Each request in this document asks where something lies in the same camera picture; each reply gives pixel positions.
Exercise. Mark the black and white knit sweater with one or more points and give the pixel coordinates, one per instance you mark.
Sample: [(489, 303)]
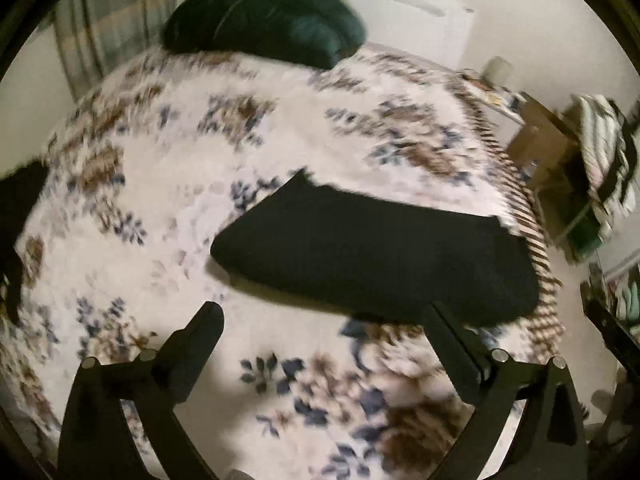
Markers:
[(375, 250)]

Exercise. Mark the large cardboard box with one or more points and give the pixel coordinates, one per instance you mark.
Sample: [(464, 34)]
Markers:
[(540, 145)]

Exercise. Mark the stack of folded pastel clothes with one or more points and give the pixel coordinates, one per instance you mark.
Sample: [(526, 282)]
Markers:
[(630, 305)]

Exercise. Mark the black striped track jacket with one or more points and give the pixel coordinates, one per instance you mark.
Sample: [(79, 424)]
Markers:
[(612, 182)]

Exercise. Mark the floral bed sheet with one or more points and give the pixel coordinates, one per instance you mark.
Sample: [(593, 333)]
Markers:
[(300, 130)]

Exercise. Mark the beige table lamp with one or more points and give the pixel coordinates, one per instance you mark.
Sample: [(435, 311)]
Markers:
[(496, 70)]

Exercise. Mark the white wardrobe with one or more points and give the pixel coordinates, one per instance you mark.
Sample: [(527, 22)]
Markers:
[(620, 260)]

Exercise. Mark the white headboard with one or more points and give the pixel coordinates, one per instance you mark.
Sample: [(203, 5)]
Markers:
[(425, 25)]

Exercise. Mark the black cloth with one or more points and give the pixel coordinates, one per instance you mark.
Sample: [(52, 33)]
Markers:
[(20, 200)]

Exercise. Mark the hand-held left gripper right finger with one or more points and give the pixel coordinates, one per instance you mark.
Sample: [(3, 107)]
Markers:
[(452, 350)]

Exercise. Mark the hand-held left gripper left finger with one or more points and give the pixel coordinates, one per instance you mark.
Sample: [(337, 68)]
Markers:
[(197, 340)]

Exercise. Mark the grey-green curtain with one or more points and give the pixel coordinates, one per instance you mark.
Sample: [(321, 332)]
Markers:
[(100, 25)]

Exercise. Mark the brown checked blanket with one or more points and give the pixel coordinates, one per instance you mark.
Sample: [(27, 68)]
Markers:
[(530, 230)]

